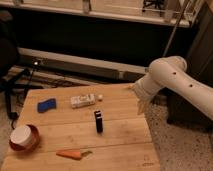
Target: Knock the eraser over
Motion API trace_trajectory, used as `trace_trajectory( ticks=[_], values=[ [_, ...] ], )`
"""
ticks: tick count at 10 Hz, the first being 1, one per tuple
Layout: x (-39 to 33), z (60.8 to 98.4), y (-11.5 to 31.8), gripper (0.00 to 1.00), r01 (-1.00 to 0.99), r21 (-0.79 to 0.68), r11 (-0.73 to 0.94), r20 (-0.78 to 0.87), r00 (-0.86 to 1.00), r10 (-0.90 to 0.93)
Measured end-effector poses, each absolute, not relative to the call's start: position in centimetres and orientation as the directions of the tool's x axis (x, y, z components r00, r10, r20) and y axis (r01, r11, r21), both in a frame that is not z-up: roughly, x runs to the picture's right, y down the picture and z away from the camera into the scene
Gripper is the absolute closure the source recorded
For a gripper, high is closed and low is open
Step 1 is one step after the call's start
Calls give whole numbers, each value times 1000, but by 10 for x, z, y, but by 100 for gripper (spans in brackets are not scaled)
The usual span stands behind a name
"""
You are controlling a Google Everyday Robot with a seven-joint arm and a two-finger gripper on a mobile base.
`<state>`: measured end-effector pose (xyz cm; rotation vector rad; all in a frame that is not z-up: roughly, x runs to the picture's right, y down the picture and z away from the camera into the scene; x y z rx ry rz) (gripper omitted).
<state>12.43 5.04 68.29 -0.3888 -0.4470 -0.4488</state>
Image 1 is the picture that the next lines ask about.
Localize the white rectangular box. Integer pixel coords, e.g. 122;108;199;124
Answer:
71;94;96;108

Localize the white cup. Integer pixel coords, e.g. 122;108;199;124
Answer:
10;125;32;146

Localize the red bowl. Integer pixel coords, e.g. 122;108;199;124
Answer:
9;124;40;152

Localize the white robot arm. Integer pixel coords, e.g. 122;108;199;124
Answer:
132;56;213;120

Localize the black office chair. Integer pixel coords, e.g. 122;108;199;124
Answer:
0;10;30;127

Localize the blue sponge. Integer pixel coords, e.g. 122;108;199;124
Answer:
37;98;56;113

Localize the grey metal pole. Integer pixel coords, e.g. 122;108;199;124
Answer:
163;0;190;57

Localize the black upright eraser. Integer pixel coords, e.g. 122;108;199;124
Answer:
94;111;103;133

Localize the orange toy carrot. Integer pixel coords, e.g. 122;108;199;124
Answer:
56;150;91;160

